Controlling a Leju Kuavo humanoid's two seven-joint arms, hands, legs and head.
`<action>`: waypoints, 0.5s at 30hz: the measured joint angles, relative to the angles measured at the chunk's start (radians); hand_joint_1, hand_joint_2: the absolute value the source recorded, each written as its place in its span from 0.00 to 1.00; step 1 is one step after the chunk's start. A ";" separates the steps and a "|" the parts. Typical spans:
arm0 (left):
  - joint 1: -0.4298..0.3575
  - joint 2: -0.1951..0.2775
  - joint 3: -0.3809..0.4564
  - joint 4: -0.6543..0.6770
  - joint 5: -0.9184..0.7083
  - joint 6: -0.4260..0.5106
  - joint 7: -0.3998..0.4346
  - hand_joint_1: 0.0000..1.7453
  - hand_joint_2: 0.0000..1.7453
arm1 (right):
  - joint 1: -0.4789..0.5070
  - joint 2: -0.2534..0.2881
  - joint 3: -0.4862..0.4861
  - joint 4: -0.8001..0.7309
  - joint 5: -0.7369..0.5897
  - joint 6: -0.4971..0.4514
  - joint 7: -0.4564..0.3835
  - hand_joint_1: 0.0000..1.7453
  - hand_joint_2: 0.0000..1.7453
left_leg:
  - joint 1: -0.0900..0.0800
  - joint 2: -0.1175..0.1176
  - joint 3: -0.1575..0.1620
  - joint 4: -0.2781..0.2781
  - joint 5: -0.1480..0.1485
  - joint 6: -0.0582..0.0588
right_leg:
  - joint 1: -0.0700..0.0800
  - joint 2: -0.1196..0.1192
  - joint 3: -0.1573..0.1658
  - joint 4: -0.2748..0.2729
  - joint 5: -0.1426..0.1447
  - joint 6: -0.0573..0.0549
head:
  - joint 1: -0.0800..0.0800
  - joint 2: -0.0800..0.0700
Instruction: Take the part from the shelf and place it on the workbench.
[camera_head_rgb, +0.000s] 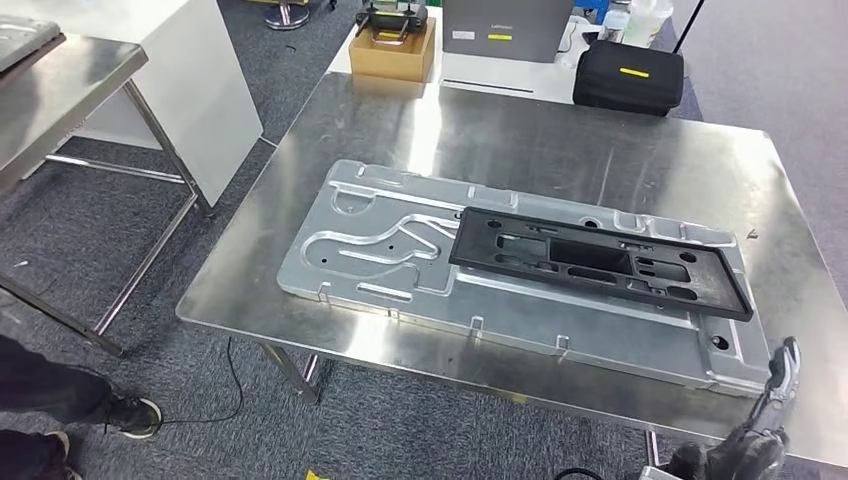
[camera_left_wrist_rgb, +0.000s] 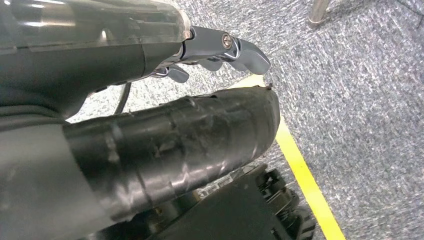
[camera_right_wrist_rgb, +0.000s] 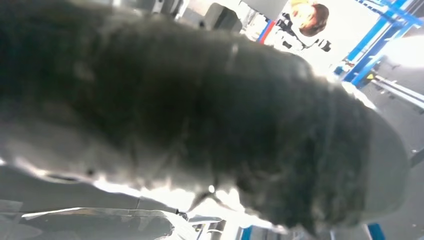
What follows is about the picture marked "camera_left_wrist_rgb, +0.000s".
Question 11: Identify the steel workbench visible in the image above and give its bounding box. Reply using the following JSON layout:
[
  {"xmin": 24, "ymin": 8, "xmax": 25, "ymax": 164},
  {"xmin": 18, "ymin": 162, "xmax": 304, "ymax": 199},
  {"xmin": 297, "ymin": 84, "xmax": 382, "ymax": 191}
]
[{"xmin": 307, "ymin": 0, "xmax": 332, "ymax": 27}]

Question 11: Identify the black robot lower body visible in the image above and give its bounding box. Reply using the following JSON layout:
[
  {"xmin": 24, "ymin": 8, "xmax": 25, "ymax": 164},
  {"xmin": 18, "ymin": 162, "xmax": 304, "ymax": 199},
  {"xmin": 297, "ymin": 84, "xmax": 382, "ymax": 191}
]
[{"xmin": 82, "ymin": 163, "xmax": 318, "ymax": 240}]

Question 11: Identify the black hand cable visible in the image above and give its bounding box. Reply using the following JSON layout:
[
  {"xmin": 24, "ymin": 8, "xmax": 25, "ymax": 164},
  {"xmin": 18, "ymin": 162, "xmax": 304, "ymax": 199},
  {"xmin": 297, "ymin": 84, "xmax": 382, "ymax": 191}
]
[{"xmin": 113, "ymin": 82, "xmax": 133, "ymax": 116}]

